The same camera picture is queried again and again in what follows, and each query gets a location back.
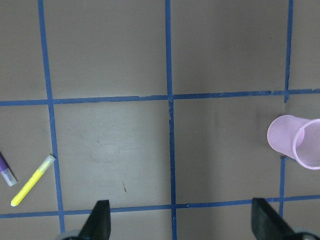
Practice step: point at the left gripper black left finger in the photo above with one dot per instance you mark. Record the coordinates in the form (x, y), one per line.
(98, 224)

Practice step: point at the pink mesh cup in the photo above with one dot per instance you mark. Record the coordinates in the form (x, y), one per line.
(297, 138)

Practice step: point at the yellow highlighter pen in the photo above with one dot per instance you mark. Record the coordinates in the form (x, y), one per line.
(37, 175)

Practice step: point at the purple highlighter pen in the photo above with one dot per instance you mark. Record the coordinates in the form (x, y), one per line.
(6, 172)

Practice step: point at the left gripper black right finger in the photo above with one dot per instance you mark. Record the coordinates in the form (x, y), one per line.
(266, 224)

